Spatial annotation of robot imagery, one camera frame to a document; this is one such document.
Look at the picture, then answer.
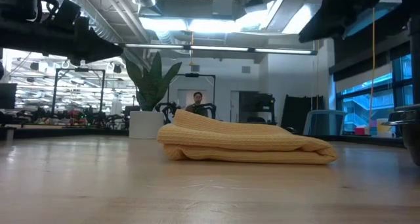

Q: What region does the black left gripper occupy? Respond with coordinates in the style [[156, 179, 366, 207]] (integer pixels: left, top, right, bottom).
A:
[[0, 16, 124, 66]]

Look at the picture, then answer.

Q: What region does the black plastic tupperware container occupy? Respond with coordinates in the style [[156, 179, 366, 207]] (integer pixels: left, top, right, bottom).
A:
[[382, 118, 420, 168]]

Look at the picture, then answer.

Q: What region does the green plant in white pot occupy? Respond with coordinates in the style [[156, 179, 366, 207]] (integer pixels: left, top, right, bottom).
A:
[[124, 51, 183, 140]]

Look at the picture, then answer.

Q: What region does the black panel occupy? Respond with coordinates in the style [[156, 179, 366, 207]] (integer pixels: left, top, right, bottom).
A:
[[281, 95, 325, 133]]

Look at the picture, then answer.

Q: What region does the black computer monitor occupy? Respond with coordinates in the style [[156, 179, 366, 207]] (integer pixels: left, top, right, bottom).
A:
[[0, 83, 18, 110]]

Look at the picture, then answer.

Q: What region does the white-framed office chair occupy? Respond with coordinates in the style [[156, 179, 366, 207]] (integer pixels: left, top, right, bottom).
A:
[[303, 110, 348, 136]]

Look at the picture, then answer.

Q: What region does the black cabinet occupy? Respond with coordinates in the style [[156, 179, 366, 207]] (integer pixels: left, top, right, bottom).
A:
[[238, 91, 276, 124]]

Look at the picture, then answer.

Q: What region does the long ceiling light bar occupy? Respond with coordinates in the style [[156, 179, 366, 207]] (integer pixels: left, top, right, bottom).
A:
[[113, 42, 318, 56]]

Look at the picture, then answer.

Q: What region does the person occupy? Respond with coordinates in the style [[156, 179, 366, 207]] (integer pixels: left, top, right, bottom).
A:
[[184, 91, 210, 117]]

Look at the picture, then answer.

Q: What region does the yellow cup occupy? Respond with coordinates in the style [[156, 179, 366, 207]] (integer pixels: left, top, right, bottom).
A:
[[376, 118, 393, 138]]

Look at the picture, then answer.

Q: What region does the folded yellow cloth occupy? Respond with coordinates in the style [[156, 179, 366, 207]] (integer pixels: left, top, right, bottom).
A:
[[156, 108, 338, 166]]

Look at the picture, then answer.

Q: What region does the black robot rig frame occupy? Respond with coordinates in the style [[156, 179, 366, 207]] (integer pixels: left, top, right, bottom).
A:
[[166, 72, 217, 120], [51, 67, 106, 126]]

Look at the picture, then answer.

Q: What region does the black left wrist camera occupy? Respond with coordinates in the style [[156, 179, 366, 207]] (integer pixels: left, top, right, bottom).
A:
[[53, 0, 82, 26]]

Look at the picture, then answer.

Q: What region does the yellow hanging cord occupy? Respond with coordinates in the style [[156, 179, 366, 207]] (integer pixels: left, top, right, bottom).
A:
[[369, 7, 376, 126]]

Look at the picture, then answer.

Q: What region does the black aluminium table frame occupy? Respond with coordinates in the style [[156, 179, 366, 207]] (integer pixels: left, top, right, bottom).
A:
[[0, 125, 408, 150]]

